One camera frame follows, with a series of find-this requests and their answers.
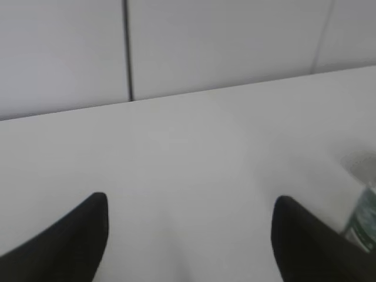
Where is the clear green-label water bottle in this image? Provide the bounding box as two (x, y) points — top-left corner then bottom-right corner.
(343, 150), (375, 253)

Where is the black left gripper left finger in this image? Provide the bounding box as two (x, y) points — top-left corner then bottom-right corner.
(1, 192), (109, 281)

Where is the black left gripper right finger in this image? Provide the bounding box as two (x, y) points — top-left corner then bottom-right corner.
(271, 196), (375, 281)

